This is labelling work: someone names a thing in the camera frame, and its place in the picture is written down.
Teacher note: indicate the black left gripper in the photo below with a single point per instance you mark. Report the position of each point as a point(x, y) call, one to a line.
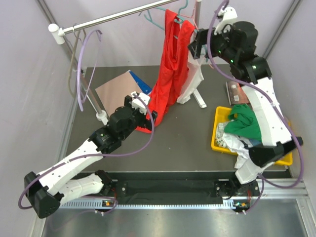
point(145, 123)

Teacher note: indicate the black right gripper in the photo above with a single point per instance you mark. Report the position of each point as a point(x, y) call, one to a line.
point(201, 40)

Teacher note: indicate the red tank top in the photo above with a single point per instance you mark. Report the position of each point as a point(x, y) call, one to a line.
point(173, 69)

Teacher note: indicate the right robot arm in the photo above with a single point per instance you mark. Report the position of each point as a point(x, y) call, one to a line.
point(278, 139)

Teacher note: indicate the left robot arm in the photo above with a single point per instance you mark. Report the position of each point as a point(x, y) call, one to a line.
point(46, 191)

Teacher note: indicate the purple plastic hanger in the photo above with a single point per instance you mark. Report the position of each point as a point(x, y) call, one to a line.
point(81, 97)

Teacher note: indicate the white tank top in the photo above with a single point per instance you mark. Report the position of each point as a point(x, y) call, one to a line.
point(193, 80)

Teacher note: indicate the grey plastic hanger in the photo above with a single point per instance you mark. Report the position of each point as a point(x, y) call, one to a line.
point(72, 63)

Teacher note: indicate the yellow plastic bin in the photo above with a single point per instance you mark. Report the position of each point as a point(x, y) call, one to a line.
point(220, 117)

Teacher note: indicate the green garment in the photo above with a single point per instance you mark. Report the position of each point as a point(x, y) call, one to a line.
point(243, 123)

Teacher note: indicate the silver clothes rack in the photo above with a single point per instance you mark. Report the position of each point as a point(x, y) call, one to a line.
point(59, 36)

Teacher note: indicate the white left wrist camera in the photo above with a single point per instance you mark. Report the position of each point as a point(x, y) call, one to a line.
point(140, 101)

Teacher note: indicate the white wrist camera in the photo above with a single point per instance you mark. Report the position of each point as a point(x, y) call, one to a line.
point(228, 16)
point(140, 101)

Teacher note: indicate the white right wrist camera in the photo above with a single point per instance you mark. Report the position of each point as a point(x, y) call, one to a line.
point(228, 16)

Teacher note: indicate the pink wire hanger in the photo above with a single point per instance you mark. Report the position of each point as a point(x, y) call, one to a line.
point(191, 14)

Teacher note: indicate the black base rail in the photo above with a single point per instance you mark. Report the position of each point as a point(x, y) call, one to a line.
point(176, 188)

